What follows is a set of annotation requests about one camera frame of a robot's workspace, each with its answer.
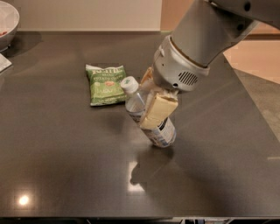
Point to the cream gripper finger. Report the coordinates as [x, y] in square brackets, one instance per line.
[159, 106]
[147, 80]

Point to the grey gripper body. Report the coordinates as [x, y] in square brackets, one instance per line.
[175, 69]

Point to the clear plastic water bottle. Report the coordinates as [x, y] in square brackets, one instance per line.
[160, 130]

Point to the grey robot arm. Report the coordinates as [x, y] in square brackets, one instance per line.
[210, 27]

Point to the green chip bag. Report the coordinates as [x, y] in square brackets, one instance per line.
[105, 85]

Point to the white paper sheet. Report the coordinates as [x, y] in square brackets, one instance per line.
[4, 63]

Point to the white bowl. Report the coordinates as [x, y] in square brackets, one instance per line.
[9, 20]

